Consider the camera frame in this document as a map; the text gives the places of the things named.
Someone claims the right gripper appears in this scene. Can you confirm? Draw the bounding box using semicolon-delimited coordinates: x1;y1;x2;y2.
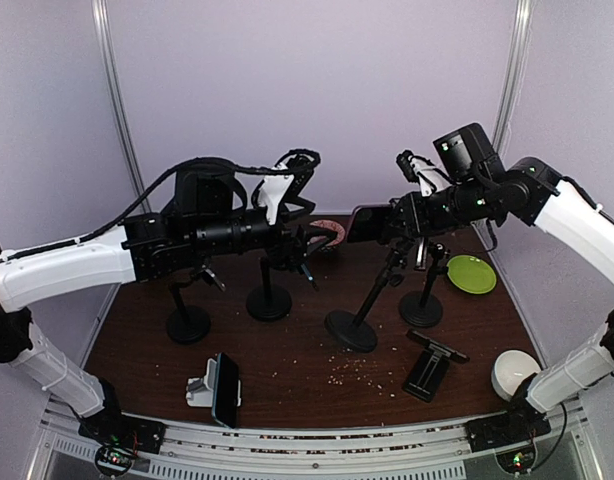
384;176;495;239

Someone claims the pink smartphone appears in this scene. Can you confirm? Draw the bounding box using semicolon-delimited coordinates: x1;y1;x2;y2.
346;204;394;244

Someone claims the black stand with pink phone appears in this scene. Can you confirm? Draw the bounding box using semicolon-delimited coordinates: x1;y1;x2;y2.
324;239;413;353

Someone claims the black folding phone stand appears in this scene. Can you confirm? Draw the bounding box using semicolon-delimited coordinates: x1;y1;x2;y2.
402;329;470;403

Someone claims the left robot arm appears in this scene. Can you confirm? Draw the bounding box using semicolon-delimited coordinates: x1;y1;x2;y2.
0;149;320;444

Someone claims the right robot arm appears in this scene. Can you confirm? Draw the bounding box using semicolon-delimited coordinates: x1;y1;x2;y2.
388;123;614;442

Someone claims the teal smartphone on stand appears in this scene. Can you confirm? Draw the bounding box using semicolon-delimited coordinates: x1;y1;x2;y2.
299;263;319;291

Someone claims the silver smartphone on right stand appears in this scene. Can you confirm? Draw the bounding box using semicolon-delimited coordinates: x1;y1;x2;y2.
414;238;428;271

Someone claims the black stand with teal phone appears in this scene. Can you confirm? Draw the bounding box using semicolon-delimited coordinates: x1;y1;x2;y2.
245;257;292;322

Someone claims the grey smartphone on left stand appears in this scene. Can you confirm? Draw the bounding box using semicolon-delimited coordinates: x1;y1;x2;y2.
200;268;226;292

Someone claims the black right gooseneck stand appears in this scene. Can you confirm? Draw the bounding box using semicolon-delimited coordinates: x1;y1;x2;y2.
398;243;449;328

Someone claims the black gooseneck stand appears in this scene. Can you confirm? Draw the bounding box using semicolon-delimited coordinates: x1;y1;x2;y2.
166;273;211;345
398;243;449;328

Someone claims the black left gooseneck stand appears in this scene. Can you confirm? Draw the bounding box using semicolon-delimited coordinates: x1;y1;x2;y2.
166;273;211;345

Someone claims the white folding phone stand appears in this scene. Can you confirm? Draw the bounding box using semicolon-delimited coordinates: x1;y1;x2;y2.
185;358;242;408

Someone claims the blue smartphone on white stand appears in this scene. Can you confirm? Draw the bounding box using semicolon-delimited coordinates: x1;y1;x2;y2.
212;353;239;429

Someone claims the red patterned bowl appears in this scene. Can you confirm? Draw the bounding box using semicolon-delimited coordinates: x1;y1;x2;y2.
309;219;346;254

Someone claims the green plate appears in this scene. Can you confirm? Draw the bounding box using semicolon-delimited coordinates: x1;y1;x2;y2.
447;255;497;295

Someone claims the white bowl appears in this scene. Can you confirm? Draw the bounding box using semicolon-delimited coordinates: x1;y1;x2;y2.
491;350;541;401

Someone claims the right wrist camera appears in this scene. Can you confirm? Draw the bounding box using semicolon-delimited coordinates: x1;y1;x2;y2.
396;150;451;197

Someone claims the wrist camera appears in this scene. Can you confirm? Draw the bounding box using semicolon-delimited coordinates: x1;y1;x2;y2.
251;149;321;226
396;150;451;197

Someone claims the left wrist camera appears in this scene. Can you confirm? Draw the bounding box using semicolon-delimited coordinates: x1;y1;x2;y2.
251;149;321;226

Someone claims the left aluminium frame post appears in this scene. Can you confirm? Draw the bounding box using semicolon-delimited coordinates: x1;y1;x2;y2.
91;0;146;198

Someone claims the aluminium frame post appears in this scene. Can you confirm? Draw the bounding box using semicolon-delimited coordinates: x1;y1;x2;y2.
492;0;536;153
91;0;146;198

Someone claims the front aluminium rail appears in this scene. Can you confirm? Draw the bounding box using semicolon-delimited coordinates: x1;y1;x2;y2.
36;414;603;480

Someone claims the right aluminium frame post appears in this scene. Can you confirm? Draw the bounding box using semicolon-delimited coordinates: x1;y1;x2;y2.
492;0;536;153

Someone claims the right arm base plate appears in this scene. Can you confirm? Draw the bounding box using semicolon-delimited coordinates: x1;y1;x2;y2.
465;413;551;453

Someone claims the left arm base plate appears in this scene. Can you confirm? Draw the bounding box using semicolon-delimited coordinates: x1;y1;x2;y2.
78;416;166;454

